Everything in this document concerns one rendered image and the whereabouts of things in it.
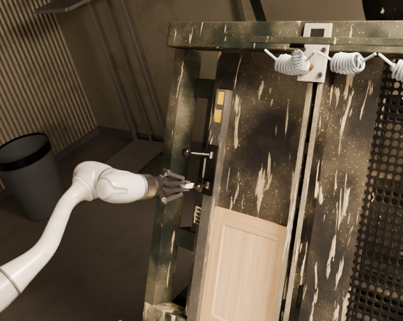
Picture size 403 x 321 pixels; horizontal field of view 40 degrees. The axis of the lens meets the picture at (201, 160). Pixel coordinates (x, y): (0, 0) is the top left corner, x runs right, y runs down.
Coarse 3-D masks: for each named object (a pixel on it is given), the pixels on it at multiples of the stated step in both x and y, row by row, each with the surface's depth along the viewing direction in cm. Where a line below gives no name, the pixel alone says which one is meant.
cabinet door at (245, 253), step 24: (216, 216) 221; (240, 216) 213; (216, 240) 221; (240, 240) 213; (264, 240) 206; (216, 264) 221; (240, 264) 213; (264, 264) 206; (216, 288) 221; (240, 288) 213; (264, 288) 206; (216, 312) 221; (240, 312) 213; (264, 312) 205
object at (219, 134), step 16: (224, 96) 216; (224, 112) 217; (224, 128) 218; (224, 144) 220; (208, 208) 221; (208, 224) 221; (208, 240) 222; (192, 288) 226; (192, 304) 226; (192, 320) 226
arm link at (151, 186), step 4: (144, 176) 191; (148, 176) 192; (152, 176) 194; (148, 180) 191; (152, 180) 192; (148, 184) 190; (152, 184) 192; (148, 188) 190; (152, 188) 191; (156, 188) 193; (148, 192) 190; (152, 192) 192; (144, 196) 190; (148, 196) 192; (152, 196) 193
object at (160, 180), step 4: (156, 176) 197; (160, 176) 199; (164, 176) 200; (156, 180) 195; (160, 180) 196; (164, 180) 200; (168, 180) 202; (156, 184) 194; (160, 184) 195; (160, 188) 195; (164, 188) 200; (168, 188) 202; (156, 192) 195; (160, 192) 196; (164, 192) 201; (156, 196) 197; (160, 196) 200
